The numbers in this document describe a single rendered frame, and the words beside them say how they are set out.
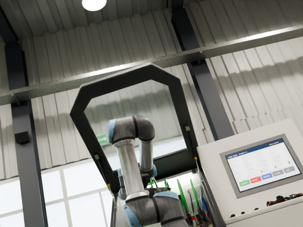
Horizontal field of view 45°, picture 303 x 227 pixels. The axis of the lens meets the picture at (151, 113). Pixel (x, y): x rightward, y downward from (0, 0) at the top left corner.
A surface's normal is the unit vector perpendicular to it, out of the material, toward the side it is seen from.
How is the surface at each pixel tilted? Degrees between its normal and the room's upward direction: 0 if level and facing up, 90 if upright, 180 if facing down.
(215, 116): 90
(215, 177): 76
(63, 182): 90
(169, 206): 90
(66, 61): 90
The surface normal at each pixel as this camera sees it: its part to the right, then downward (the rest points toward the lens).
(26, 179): 0.00, -0.44
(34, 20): 0.26, 0.87
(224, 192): -0.22, -0.58
